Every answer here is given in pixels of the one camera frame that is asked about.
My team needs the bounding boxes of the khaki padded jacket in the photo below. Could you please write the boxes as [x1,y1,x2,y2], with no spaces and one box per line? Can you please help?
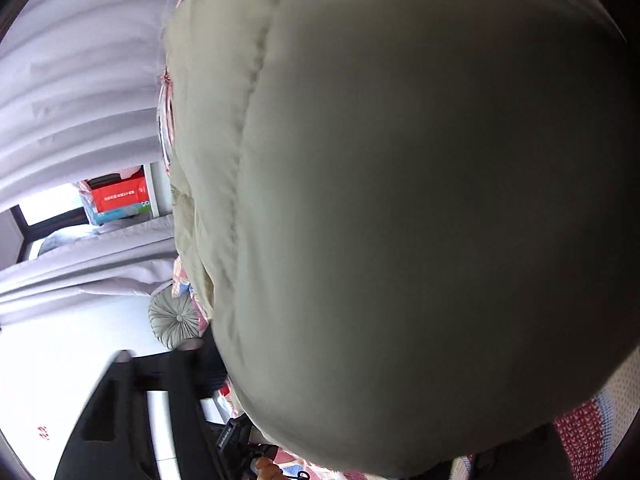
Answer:
[162,0,640,480]

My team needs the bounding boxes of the left hand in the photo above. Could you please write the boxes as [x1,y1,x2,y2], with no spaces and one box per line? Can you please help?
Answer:
[255,456,286,480]

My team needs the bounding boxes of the grey round pleated cushion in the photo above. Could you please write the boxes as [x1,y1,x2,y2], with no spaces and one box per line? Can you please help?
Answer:
[148,287,200,350]

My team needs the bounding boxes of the red box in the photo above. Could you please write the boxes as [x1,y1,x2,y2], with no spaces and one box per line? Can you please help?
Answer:
[91,170,149,212]

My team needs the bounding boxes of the lilac curtain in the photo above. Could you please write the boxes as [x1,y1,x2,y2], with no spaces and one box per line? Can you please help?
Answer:
[1,0,177,324]

